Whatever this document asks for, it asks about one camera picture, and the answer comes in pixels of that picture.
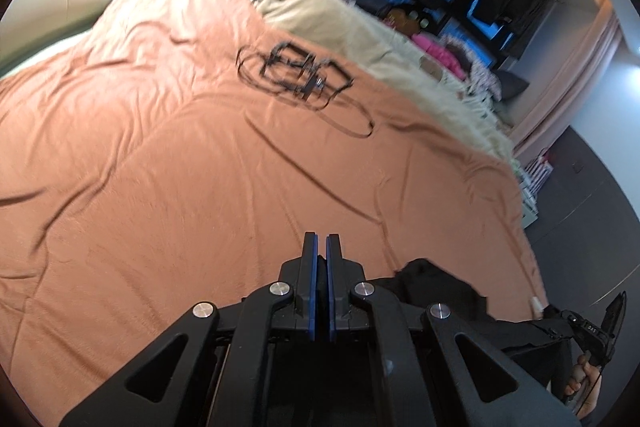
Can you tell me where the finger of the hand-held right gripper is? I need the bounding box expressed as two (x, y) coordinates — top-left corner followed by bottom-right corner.
(542, 305), (571, 333)

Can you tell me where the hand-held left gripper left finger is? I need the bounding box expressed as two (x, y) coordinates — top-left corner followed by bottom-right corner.
(59, 232), (321, 427)

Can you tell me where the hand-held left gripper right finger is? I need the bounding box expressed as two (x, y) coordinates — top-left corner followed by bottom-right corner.
(326, 233), (583, 427)

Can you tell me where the person's right hand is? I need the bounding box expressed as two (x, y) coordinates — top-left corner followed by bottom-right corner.
(562, 352), (608, 423)

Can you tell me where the striped gift bag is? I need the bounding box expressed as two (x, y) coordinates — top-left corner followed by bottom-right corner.
(530, 147), (553, 188)

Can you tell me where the grey pillow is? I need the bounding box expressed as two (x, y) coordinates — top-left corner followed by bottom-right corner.
(492, 69), (531, 100)

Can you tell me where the pink garment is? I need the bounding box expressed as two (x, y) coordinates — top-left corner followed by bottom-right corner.
(412, 32), (463, 75)

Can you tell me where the cream duvet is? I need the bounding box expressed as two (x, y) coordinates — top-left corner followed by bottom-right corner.
(255, 0), (521, 168)

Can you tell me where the dark plush toy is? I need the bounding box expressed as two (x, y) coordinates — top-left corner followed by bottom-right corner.
(385, 7), (436, 32)

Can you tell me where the black cable bundle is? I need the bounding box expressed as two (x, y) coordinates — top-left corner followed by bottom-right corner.
(236, 41), (376, 138)

